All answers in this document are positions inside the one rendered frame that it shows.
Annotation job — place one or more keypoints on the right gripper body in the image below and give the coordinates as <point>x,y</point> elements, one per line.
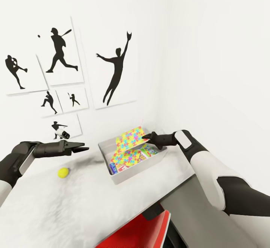
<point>158,140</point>

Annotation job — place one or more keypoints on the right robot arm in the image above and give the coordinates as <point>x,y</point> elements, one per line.
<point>225,188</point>

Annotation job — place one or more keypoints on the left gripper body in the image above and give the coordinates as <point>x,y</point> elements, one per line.
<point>56,149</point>

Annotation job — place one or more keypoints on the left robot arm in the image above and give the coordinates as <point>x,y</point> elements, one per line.
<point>15,164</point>

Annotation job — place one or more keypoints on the jigsaw puzzle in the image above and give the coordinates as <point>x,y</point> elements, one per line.
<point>126,158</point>
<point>130,139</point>

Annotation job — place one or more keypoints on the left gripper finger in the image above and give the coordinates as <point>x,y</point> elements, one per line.
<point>79,149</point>
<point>69,145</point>

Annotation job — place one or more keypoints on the tennis ball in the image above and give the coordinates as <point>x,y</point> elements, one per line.
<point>63,172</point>

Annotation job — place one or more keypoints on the board game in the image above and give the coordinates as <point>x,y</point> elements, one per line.
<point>143,156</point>
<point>149,149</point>
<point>113,168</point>

